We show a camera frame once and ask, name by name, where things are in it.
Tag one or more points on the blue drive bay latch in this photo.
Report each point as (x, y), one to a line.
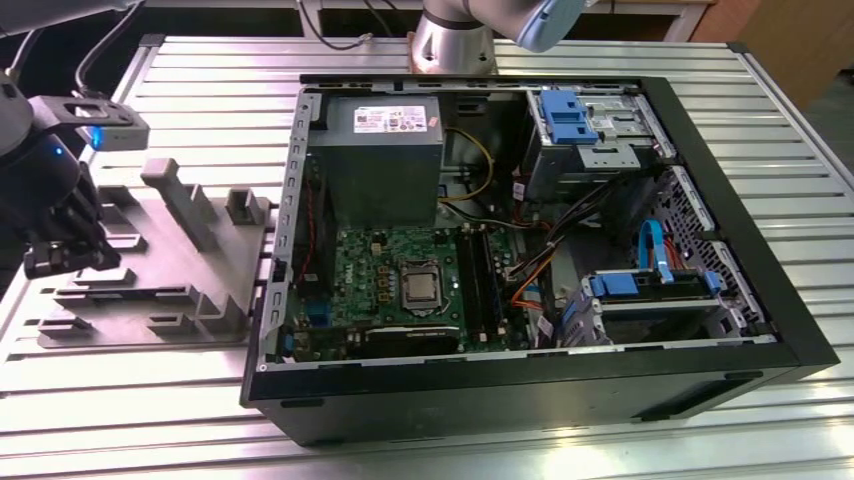
(561, 107)

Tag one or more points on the black graphics card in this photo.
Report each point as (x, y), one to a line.
(408, 340)

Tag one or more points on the square brown base plate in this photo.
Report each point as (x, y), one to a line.
(412, 62)

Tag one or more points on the grey parts rack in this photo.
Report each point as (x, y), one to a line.
(174, 260)

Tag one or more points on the green motherboard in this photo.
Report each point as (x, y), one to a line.
(364, 280)

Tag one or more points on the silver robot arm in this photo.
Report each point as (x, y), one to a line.
(454, 45)

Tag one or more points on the blue VGA port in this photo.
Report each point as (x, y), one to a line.
(289, 346)

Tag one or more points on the black PC case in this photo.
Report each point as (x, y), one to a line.
(468, 400)

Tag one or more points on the black RAM slot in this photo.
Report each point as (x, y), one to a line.
(482, 230)
(474, 283)

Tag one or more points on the hard disk in blue carrier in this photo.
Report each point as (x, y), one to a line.
(624, 285)

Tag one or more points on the grey power supply unit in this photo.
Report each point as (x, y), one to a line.
(381, 175)

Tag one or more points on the brown wooden cabinet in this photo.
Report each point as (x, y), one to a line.
(788, 40)

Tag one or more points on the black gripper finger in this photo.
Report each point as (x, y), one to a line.
(90, 235)
(54, 255)

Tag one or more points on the silver CPU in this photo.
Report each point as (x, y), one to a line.
(422, 286)

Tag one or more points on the metal drive cage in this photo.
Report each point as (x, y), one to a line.
(601, 160)

